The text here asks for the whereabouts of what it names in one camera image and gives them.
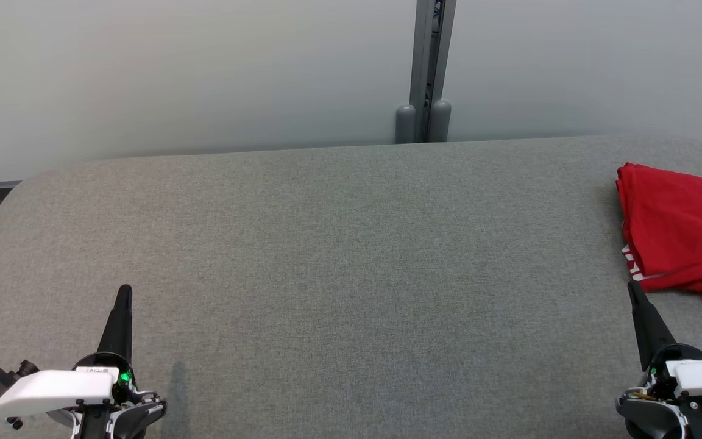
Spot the grey metal partition post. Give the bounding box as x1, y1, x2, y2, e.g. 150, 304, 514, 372
409, 0, 458, 142

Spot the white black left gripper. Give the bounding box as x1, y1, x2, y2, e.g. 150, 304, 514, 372
0, 284, 167, 439

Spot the red white basketball jersey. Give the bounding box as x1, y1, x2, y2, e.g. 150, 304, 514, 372
616, 162, 702, 280

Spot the grey cylindrical partition foot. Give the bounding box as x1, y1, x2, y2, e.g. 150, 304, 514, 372
429, 99, 453, 142
395, 105, 417, 145

